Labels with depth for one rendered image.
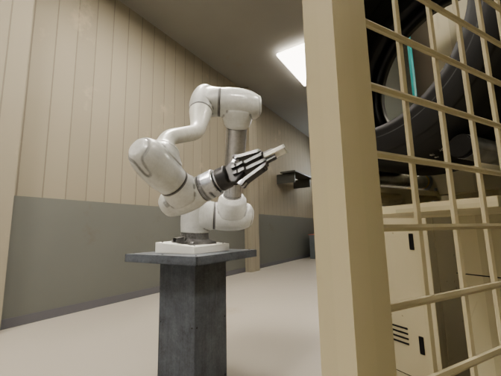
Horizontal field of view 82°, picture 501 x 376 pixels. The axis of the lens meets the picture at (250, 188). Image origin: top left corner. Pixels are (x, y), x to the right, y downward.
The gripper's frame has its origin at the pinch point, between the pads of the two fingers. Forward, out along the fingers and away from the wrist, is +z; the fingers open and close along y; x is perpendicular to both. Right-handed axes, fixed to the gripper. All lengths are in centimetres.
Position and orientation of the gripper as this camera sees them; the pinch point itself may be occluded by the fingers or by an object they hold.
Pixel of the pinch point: (275, 153)
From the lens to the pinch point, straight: 89.4
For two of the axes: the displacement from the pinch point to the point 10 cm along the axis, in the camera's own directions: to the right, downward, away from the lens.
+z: 8.9, -4.2, -2.0
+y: 2.4, 7.9, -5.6
